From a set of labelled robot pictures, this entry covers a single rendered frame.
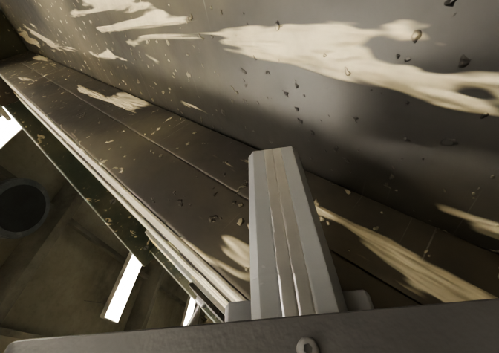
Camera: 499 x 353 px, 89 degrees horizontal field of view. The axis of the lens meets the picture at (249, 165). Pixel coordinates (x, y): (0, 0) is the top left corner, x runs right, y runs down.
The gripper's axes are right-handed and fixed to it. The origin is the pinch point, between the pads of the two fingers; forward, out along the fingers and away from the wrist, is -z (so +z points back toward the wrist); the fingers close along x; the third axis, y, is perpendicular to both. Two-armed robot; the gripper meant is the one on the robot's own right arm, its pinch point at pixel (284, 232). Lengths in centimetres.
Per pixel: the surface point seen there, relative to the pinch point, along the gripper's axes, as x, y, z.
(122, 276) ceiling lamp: 222, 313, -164
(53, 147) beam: 50, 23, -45
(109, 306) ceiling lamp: 229, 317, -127
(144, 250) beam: 49, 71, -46
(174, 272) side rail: 37, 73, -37
